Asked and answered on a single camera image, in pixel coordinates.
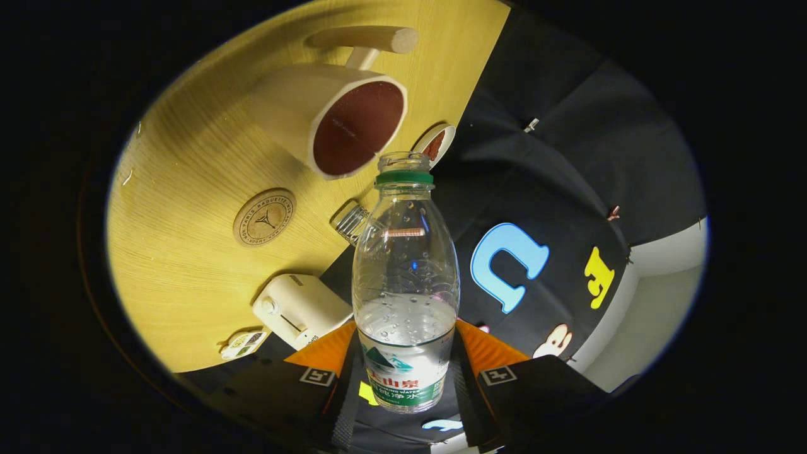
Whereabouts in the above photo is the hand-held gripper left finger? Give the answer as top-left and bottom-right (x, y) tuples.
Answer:
(207, 320), (363, 454)

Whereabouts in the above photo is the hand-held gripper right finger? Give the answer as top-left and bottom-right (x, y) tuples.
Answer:
(450, 318), (612, 454)

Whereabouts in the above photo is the clear plastic juice bottle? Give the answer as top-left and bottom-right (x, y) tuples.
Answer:
(352, 151), (461, 414)

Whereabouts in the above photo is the round cork coaster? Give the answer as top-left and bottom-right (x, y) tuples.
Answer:
(233, 188), (297, 248)

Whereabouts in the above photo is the cream cup with wooden handle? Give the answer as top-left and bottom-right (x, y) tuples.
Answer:
(249, 25), (420, 181)

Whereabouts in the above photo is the white toaster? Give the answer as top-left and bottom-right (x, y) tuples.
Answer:
(252, 273), (354, 351)

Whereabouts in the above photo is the white divided snack dish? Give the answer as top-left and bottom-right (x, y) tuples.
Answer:
(219, 329), (268, 361)

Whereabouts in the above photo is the clear drinking glass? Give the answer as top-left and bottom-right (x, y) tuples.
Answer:
(330, 199), (373, 247)

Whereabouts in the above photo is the wooden table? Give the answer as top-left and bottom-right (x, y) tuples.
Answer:
(106, 0), (511, 374)

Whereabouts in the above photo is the white round plate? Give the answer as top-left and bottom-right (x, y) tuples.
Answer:
(413, 123), (456, 168)

